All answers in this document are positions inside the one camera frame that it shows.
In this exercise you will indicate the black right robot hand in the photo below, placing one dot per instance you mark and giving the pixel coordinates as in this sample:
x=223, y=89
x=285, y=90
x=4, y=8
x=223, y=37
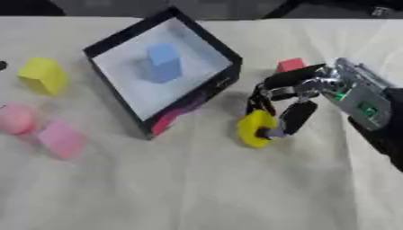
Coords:
x=292, y=78

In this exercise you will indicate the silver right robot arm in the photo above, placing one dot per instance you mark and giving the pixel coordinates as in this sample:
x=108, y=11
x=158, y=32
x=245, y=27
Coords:
x=362, y=101

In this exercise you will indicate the black box with white inside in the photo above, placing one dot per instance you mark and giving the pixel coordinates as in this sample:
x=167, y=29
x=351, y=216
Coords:
x=162, y=72

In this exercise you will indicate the red block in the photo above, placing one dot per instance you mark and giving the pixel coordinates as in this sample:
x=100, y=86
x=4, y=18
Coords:
x=290, y=64

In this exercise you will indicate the blue hexagonal block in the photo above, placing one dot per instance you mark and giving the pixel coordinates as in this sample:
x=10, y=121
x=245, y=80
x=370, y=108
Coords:
x=164, y=62

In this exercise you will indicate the pink block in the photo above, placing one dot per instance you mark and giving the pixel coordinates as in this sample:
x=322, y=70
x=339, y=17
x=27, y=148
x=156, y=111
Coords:
x=62, y=139

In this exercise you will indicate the yellow house-shaped block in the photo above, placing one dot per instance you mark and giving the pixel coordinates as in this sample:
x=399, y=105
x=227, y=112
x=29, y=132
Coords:
x=44, y=75

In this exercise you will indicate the pink ball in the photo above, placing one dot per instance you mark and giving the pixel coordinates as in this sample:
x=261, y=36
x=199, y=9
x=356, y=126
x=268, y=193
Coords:
x=16, y=118

